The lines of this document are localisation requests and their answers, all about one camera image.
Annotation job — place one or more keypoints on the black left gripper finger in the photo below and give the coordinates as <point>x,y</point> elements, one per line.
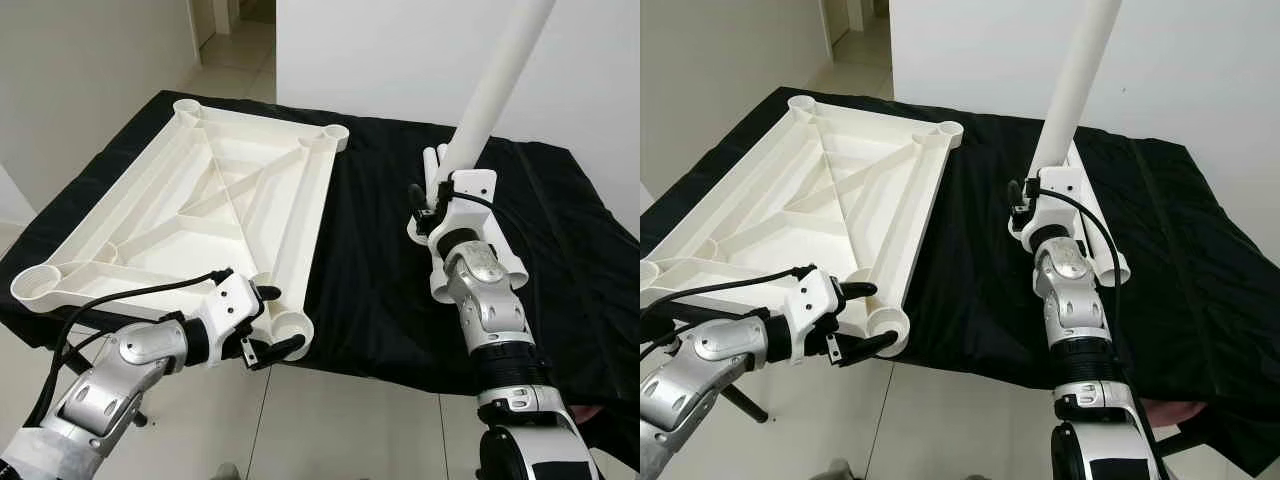
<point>280,350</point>
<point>870,347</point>
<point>270,293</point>
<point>862,291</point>

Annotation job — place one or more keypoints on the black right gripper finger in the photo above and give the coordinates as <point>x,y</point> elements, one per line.
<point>415,197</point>
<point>1016,195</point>

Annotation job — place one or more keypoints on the white plastic table top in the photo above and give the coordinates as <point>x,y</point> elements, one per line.
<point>200,200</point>
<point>810,200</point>

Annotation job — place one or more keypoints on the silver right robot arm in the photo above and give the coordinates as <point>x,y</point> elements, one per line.
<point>490,310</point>
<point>1075,310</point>

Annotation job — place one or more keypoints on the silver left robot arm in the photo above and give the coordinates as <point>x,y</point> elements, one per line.
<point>110,380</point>
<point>710,380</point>

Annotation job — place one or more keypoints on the black cloth table cover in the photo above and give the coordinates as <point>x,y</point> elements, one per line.
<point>380,300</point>
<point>1000,320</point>

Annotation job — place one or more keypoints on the black metal table leg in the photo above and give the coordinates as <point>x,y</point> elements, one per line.
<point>139,414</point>
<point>745,402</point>

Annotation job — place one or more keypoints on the grey left robot foot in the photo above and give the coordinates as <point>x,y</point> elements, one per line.
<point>838,471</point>
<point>227,472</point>

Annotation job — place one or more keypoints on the pink cushion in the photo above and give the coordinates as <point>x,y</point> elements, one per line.
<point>1170,412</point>
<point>585,412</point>

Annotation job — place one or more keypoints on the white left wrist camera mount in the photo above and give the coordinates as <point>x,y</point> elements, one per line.
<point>235,305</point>
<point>820,300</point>

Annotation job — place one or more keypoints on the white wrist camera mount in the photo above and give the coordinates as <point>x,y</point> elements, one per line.
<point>235,305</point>
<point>820,300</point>
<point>470,190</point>
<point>1062,185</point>

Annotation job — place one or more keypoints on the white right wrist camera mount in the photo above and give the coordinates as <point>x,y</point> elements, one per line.
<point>470,190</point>
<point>1062,185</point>

